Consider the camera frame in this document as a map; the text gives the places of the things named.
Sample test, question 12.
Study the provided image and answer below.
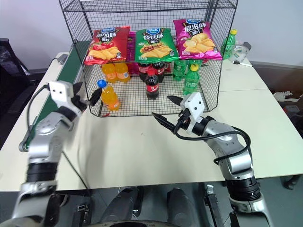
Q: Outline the black wire mesh rack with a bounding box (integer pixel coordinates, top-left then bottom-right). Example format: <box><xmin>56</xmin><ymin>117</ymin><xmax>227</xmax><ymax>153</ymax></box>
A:
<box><xmin>58</xmin><ymin>0</ymin><xmax>239</xmax><ymax>118</ymax></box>

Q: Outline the small magenta snack bag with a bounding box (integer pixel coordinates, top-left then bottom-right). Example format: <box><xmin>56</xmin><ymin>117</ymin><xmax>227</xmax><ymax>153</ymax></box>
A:
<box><xmin>126</xmin><ymin>32</ymin><xmax>139</xmax><ymax>76</ymax></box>

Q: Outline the magenta potato chips bag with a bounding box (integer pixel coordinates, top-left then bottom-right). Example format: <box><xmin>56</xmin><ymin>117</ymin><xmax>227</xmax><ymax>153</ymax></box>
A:
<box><xmin>173</xmin><ymin>18</ymin><xmax>223</xmax><ymax>60</ymax></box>

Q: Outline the grey conveyor motor box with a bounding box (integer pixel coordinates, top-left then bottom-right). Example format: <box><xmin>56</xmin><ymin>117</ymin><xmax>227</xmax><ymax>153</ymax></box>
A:
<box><xmin>56</xmin><ymin>53</ymin><xmax>69</xmax><ymax>66</ymax></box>

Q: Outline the cola bottle red cap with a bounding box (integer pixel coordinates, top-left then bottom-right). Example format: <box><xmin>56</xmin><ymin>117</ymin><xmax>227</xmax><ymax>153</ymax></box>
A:
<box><xmin>144</xmin><ymin>70</ymin><xmax>160</xmax><ymax>101</ymax></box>

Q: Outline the red potato chips bag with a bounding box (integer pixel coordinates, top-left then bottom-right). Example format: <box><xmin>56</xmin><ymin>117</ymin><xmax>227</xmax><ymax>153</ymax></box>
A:
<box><xmin>84</xmin><ymin>25</ymin><xmax>131</xmax><ymax>66</ymax></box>

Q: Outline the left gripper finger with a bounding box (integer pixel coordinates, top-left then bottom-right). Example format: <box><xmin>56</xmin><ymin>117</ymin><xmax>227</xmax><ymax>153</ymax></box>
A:
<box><xmin>87</xmin><ymin>87</ymin><xmax>103</xmax><ymax>107</ymax></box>
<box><xmin>71</xmin><ymin>81</ymin><xmax>84</xmax><ymax>98</ymax></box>

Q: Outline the green conveyor belt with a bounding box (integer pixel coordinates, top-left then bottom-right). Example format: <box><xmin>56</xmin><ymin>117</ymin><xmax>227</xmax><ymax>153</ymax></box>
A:
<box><xmin>18</xmin><ymin>40</ymin><xmax>89</xmax><ymax>152</ymax></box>

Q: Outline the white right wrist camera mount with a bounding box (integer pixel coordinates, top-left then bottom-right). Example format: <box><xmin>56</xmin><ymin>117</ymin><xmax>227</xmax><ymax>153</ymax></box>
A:
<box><xmin>181</xmin><ymin>92</ymin><xmax>206</xmax><ymax>133</ymax></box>

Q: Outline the green potato chips bag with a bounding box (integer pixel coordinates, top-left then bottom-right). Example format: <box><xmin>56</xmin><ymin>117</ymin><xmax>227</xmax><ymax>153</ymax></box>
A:
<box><xmin>134</xmin><ymin>27</ymin><xmax>179</xmax><ymax>63</ymax></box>

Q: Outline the black strap with buckle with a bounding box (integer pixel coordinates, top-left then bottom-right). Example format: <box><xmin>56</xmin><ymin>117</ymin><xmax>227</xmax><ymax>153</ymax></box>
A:
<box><xmin>205</xmin><ymin>183</ymin><xmax>220</xmax><ymax>227</ymax></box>
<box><xmin>71</xmin><ymin>204</ymin><xmax>92</xmax><ymax>227</ymax></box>

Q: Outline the dark rounded shape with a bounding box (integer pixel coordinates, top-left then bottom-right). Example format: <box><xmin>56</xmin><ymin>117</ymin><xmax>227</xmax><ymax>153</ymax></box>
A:
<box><xmin>101</xmin><ymin>186</ymin><xmax>145</xmax><ymax>227</ymax></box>
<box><xmin>165</xmin><ymin>188</ymin><xmax>197</xmax><ymax>227</ymax></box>

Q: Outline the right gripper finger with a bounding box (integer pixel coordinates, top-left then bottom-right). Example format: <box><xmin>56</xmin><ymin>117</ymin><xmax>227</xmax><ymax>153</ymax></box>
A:
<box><xmin>152</xmin><ymin>113</ymin><xmax>177</xmax><ymax>133</ymax></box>
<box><xmin>166</xmin><ymin>95</ymin><xmax>184</xmax><ymax>107</ymax></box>

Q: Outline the black chair caster wheel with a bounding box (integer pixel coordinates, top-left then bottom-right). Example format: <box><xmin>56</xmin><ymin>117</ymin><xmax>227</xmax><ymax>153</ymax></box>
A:
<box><xmin>283</xmin><ymin>176</ymin><xmax>300</xmax><ymax>190</ymax></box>

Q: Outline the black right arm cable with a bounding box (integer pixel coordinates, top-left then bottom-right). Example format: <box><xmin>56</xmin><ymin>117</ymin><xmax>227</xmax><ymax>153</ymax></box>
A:
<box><xmin>174</xmin><ymin>125</ymin><xmax>251</xmax><ymax>165</ymax></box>

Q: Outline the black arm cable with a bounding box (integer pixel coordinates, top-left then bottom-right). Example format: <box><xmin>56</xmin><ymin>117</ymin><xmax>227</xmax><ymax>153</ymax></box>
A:
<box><xmin>26</xmin><ymin>84</ymin><xmax>50</xmax><ymax>142</ymax></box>
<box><xmin>174</xmin><ymin>125</ymin><xmax>251</xmax><ymax>165</ymax></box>

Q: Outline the orange soda bottle blue cap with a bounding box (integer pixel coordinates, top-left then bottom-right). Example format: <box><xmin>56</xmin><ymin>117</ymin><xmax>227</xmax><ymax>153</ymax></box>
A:
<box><xmin>96</xmin><ymin>79</ymin><xmax>121</xmax><ymax>111</ymax></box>

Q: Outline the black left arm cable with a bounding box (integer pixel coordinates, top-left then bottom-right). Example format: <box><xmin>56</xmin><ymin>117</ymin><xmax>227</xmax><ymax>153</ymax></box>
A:
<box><xmin>26</xmin><ymin>84</ymin><xmax>50</xmax><ymax>142</ymax></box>

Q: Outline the black mesh office chair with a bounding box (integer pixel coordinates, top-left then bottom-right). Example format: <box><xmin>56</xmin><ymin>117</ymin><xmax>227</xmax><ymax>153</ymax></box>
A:
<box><xmin>0</xmin><ymin>37</ymin><xmax>36</xmax><ymax>123</ymax></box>

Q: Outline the thin black table cable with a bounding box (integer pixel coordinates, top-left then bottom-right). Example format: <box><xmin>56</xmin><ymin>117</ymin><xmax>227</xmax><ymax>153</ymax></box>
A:
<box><xmin>60</xmin><ymin>151</ymin><xmax>92</xmax><ymax>193</ymax></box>

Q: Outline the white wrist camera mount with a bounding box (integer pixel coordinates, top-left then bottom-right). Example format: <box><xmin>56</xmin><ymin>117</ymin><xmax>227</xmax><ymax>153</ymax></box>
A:
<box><xmin>181</xmin><ymin>92</ymin><xmax>206</xmax><ymax>133</ymax></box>
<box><xmin>48</xmin><ymin>80</ymin><xmax>75</xmax><ymax>109</ymax></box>

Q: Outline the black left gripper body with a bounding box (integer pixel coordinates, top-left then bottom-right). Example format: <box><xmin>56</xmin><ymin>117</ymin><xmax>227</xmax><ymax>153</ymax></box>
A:
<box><xmin>70</xmin><ymin>92</ymin><xmax>90</xmax><ymax>112</ymax></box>

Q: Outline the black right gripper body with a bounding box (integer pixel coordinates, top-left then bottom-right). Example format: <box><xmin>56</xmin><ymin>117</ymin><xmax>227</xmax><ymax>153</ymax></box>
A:
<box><xmin>173</xmin><ymin>106</ymin><xmax>190</xmax><ymax>133</ymax></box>

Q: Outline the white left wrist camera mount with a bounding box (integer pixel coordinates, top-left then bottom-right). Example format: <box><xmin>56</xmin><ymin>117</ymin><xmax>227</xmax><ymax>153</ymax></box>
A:
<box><xmin>48</xmin><ymin>80</ymin><xmax>75</xmax><ymax>109</ymax></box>

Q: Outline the green soda bottle yellow cap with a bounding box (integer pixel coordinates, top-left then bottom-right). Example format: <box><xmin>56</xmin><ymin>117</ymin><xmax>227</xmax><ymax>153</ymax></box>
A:
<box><xmin>183</xmin><ymin>64</ymin><xmax>201</xmax><ymax>96</ymax></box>
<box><xmin>220</xmin><ymin>29</ymin><xmax>238</xmax><ymax>60</ymax></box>

